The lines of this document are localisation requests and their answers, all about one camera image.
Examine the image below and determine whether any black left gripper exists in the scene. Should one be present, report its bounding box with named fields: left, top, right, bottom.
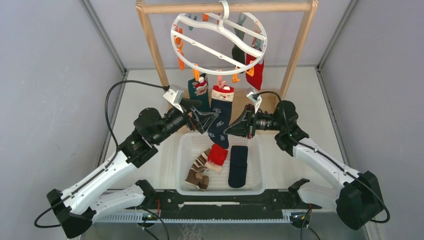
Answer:
left=152, top=97, right=218, bottom=145

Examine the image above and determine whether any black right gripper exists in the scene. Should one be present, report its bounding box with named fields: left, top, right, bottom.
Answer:
left=224, top=103, right=284, bottom=139

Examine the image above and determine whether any dark printed sock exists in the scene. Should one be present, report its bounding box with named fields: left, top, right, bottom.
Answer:
left=208, top=85, right=235, bottom=149

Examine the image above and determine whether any navy sock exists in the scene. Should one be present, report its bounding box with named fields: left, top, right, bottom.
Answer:
left=228, top=145, right=249, bottom=189

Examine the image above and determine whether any white perforated plastic basket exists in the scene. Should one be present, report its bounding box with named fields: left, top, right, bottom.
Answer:
left=174, top=132, right=266, bottom=196

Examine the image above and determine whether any red sock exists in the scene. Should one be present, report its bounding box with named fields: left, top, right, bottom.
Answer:
left=205, top=143, right=229, bottom=173
left=245, top=58, right=265, bottom=90

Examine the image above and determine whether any brown striped sock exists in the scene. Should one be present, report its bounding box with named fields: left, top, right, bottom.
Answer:
left=184, top=148, right=211, bottom=192

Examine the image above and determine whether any white round clip hanger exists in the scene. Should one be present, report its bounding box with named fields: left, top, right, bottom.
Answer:
left=170, top=0, right=268, bottom=76

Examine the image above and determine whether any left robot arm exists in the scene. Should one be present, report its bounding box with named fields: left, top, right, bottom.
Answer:
left=46, top=98, right=218, bottom=239

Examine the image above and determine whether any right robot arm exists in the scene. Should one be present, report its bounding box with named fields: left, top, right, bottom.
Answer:
left=224, top=100, right=390, bottom=230

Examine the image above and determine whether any wooden hanger stand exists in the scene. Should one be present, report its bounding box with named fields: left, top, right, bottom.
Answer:
left=135, top=0, right=319, bottom=133

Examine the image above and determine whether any dark green sock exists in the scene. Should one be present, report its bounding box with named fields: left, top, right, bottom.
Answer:
left=187, top=73, right=211, bottom=112

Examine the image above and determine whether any black grey sock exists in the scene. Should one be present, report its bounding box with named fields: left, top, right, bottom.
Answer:
left=231, top=16, right=246, bottom=64

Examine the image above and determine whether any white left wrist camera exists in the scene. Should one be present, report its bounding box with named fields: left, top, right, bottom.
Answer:
left=163, top=84, right=184, bottom=113

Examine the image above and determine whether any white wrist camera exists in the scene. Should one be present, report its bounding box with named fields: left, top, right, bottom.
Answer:
left=246, top=88, right=262, bottom=113
left=163, top=84, right=184, bottom=113

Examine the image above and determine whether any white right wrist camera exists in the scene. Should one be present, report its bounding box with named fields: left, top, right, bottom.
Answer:
left=246, top=88, right=262, bottom=113

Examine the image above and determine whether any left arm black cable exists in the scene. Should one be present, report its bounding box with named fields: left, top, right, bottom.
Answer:
left=33, top=79, right=170, bottom=229

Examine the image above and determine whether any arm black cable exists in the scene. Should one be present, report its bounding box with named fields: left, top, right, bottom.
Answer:
left=33, top=79, right=170, bottom=229
left=252, top=91, right=391, bottom=224

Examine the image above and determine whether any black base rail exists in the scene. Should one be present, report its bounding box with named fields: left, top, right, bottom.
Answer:
left=148, top=189, right=320, bottom=221

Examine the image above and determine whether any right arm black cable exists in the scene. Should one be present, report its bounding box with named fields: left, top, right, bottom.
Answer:
left=252, top=91, right=391, bottom=224

